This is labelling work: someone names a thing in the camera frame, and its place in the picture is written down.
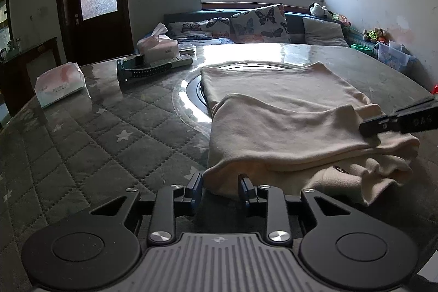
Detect pink white tissue pack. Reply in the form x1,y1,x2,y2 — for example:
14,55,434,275
34,62,86,108

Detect small grey pouch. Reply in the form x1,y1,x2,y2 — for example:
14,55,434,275
178,42,197,56

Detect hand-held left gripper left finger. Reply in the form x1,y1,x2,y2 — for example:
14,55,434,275
89,172,203,247

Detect grey remote control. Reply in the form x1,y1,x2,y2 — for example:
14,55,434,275
168,54,194,69

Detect round black induction cooker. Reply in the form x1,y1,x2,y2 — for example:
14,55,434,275
186,60,306,108

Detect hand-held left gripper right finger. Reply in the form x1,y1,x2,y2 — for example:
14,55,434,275
238,173,354,247

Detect cream sweater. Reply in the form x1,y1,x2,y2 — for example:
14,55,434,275
199,61,421,207

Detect pink white tissue box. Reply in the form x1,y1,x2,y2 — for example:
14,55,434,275
137,22,180,64

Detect square butterfly print pillow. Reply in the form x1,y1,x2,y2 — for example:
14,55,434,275
230,4,292,45

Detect teal sofa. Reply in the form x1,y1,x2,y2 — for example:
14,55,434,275
163,3,380,55

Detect panda plush toy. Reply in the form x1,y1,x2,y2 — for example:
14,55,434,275
309,3,331,18

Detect green brown plush toys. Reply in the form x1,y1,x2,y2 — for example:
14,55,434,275
363,28,389,43

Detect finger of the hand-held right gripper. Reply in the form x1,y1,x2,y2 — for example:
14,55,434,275
359,109,438,138
390,96,438,117

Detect plain grey pillow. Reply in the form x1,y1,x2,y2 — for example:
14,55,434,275
302,16,350,48

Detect clear plastic storage box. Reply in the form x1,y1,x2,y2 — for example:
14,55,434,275
374,40,417,74

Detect long butterfly print pillow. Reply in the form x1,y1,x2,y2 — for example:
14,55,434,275
167,18,237,45

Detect teal black handheld device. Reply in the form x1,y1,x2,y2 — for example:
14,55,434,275
116,53,174,85

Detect dark wooden door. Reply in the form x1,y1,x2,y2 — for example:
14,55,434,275
55,0,135,65

